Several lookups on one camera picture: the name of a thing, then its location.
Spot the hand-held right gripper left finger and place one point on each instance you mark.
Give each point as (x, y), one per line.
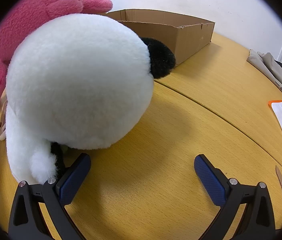
(72, 180)

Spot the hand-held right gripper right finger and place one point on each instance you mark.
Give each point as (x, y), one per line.
(209, 180)

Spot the white plush dog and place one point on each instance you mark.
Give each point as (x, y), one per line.
(76, 80)

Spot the cardboard box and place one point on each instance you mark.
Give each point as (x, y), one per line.
(188, 40)

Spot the pink plush bear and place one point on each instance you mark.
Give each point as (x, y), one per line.
(31, 12)

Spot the clear plastic item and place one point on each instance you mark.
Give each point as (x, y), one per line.
(2, 130)

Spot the beige cloth bag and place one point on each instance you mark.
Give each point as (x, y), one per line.
(268, 65)

